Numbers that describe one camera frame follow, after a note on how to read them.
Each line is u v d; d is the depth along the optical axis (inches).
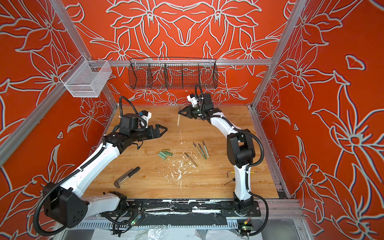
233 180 32.1
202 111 29.2
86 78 36.2
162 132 28.3
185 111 33.6
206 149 37.2
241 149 20.9
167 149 37.4
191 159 35.4
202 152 36.4
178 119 33.6
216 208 29.1
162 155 36.2
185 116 33.1
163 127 28.6
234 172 22.4
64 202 15.1
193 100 32.9
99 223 27.5
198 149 37.2
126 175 33.0
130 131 23.3
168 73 39.5
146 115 27.9
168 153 36.5
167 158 35.4
